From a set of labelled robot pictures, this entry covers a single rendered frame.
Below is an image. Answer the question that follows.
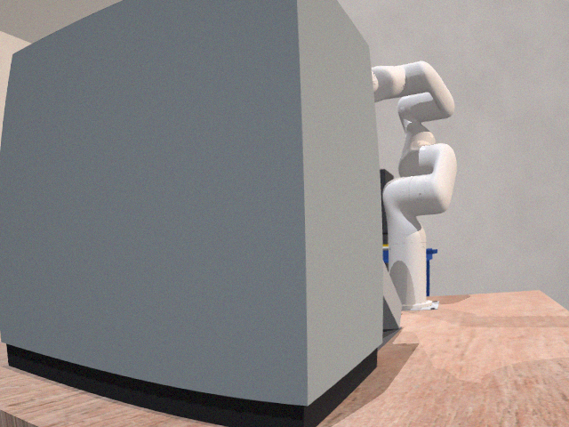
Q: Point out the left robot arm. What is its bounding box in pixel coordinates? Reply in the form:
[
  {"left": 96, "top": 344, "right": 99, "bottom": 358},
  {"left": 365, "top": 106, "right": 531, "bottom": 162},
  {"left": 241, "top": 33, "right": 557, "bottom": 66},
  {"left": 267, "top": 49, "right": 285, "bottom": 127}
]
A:
[{"left": 372, "top": 61, "right": 457, "bottom": 310}]

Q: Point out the grey cabinet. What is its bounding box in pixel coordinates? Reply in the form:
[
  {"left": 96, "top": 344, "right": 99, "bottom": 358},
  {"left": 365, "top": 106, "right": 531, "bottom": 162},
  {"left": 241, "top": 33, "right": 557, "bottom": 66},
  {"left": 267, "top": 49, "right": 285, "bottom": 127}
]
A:
[{"left": 0, "top": 0, "right": 402, "bottom": 427}]

